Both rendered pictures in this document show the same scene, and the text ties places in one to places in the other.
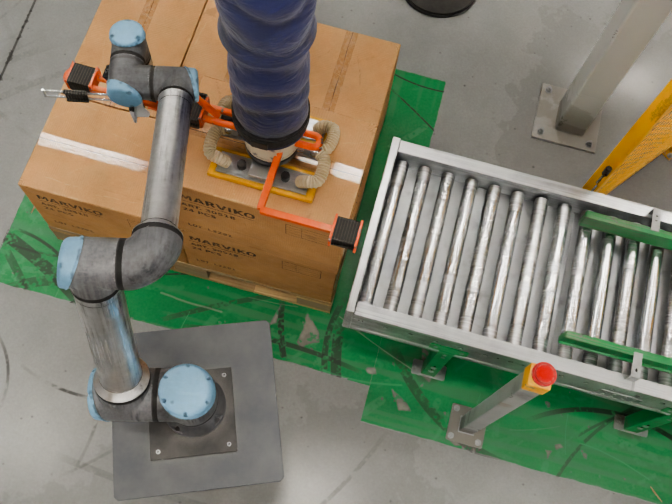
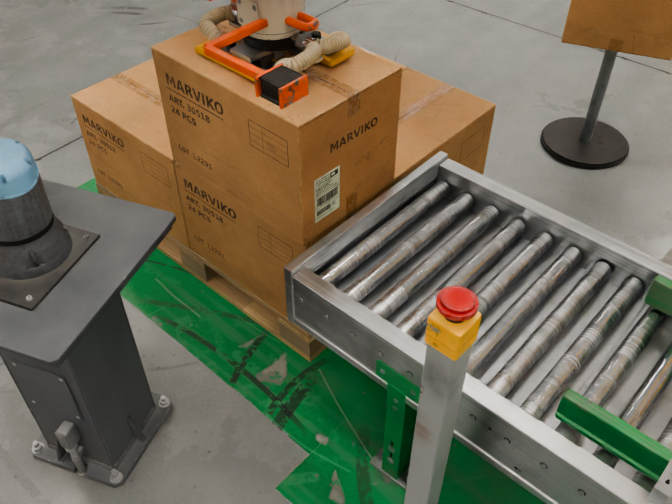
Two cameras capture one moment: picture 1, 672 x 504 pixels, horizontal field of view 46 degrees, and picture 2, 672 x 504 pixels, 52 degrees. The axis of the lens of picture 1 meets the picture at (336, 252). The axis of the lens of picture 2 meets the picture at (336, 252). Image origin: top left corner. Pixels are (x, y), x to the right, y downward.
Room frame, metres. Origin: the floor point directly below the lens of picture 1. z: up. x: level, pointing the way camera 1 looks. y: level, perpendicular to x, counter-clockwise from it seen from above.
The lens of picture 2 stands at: (-0.19, -0.92, 1.88)
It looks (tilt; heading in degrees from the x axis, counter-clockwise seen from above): 44 degrees down; 36
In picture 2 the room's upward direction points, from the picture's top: straight up
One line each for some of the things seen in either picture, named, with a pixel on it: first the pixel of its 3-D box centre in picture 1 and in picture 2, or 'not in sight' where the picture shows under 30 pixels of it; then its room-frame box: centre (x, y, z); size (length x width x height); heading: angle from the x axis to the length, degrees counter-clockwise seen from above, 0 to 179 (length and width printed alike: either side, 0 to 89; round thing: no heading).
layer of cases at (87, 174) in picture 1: (222, 135); (284, 145); (1.49, 0.53, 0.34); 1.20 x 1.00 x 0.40; 84
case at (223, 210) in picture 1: (272, 178); (277, 117); (1.15, 0.25, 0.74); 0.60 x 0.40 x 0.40; 83
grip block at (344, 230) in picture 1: (345, 233); (281, 85); (0.86, -0.02, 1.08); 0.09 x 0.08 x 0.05; 174
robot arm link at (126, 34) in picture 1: (129, 44); not in sight; (1.17, 0.63, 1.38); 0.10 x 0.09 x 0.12; 9
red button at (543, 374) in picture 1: (543, 375); (456, 306); (0.55, -0.63, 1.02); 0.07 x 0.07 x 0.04
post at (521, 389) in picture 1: (497, 405); (427, 466); (0.55, -0.63, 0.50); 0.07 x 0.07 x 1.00; 84
